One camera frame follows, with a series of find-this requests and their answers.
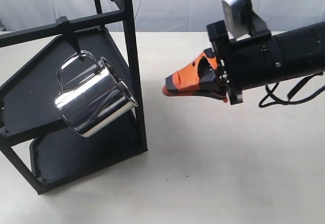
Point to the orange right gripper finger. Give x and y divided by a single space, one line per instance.
200 74

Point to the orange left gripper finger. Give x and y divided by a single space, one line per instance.
195 93

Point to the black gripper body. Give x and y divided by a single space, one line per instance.
224 49

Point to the stainless steel mug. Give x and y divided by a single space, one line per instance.
97 100

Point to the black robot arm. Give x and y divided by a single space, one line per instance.
281 63

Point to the black shelf rack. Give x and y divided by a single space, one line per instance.
34 136

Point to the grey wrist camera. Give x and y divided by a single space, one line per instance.
241 19

